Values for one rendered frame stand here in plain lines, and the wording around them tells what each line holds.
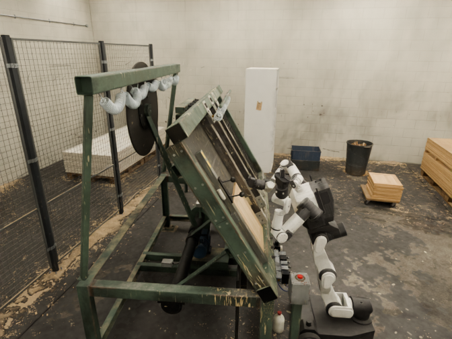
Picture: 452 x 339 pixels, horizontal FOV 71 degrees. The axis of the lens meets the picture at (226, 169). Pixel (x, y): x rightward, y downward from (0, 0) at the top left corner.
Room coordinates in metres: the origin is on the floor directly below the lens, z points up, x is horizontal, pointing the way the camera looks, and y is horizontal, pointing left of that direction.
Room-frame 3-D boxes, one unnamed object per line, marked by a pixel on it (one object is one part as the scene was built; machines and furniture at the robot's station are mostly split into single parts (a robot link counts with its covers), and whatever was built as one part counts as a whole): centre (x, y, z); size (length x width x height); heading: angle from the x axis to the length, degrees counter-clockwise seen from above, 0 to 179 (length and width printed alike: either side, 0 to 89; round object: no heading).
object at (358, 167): (6.17, -2.70, 0.33); 0.52 x 0.51 x 0.65; 167
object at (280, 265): (2.15, -0.46, 0.69); 0.50 x 0.14 x 0.24; 176
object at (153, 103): (2.74, 0.70, 1.85); 0.80 x 0.06 x 0.80; 176
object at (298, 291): (1.71, -0.50, 0.84); 0.12 x 0.12 x 0.18; 86
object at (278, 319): (2.15, -0.48, 0.10); 0.10 x 0.10 x 0.20
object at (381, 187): (4.87, -2.60, 0.20); 0.61 x 0.53 x 0.40; 167
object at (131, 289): (2.81, 0.27, 0.41); 2.20 x 1.38 x 0.83; 176
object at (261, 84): (6.43, -0.70, 1.03); 0.61 x 0.58 x 2.05; 167
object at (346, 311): (2.16, -0.99, 0.28); 0.21 x 0.20 x 0.13; 86
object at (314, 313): (2.17, -0.96, 0.19); 0.64 x 0.52 x 0.33; 86
